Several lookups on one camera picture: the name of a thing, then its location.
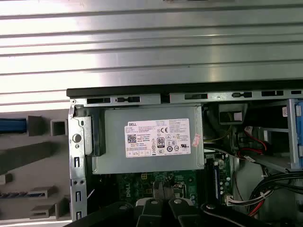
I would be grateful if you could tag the empty black RAM slot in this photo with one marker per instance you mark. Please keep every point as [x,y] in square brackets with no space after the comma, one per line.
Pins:
[209,179]

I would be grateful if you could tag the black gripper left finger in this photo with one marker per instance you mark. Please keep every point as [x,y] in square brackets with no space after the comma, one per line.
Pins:
[132,217]

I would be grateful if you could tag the hard disk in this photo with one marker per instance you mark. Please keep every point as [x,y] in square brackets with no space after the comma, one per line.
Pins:
[11,125]

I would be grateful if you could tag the RAM stick in slot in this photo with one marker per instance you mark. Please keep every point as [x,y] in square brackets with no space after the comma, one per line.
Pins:
[216,182]

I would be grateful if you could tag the blue plastic cage latch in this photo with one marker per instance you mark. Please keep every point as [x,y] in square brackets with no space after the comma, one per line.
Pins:
[298,123]

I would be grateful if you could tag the RAM stick on rack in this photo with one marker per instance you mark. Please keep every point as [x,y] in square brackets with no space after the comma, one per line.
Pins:
[19,194]

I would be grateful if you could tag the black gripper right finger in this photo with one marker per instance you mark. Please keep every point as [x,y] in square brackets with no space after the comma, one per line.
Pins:
[194,217]

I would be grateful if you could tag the grey parts rack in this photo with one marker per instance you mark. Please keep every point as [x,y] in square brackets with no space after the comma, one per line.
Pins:
[35,153]

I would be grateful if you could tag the black open PC case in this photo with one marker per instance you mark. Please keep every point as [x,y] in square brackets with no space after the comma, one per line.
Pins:
[78,165]

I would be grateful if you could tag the green motherboard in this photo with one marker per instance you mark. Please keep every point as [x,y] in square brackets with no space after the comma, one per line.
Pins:
[132,186]

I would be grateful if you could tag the metal optical drive cage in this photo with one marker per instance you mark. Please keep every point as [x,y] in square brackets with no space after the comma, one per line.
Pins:
[272,163]

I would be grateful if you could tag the grey power supply unit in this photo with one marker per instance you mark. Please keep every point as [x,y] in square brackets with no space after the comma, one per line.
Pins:
[113,142]

